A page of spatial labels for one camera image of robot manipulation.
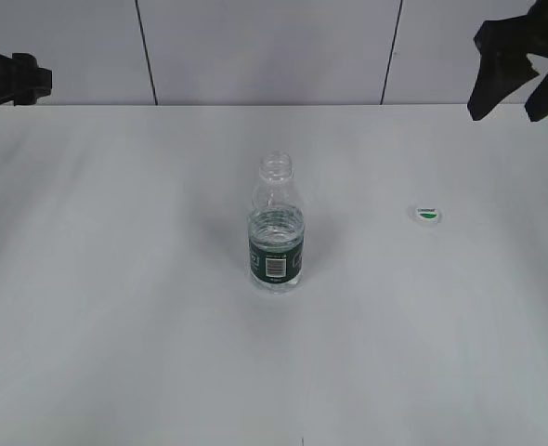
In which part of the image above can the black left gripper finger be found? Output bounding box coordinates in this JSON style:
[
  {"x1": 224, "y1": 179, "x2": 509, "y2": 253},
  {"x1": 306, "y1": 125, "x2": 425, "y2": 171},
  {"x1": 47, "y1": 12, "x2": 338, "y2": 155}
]
[{"x1": 12, "y1": 53, "x2": 52, "y2": 105}]

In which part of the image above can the clear water bottle green label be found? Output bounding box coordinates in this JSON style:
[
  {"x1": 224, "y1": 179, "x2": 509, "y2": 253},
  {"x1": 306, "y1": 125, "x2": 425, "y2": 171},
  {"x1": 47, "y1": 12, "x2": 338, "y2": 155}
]
[{"x1": 247, "y1": 152, "x2": 306, "y2": 294}]

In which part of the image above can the white green bottle cap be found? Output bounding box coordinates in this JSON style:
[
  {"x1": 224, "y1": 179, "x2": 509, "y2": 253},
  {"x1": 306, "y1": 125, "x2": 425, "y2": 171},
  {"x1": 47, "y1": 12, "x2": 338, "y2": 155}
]
[{"x1": 408, "y1": 205, "x2": 443, "y2": 227}]

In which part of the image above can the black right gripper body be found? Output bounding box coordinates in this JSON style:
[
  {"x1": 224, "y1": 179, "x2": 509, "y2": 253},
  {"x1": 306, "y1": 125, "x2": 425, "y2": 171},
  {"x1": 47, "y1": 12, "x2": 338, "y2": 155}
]
[{"x1": 474, "y1": 0, "x2": 548, "y2": 58}]

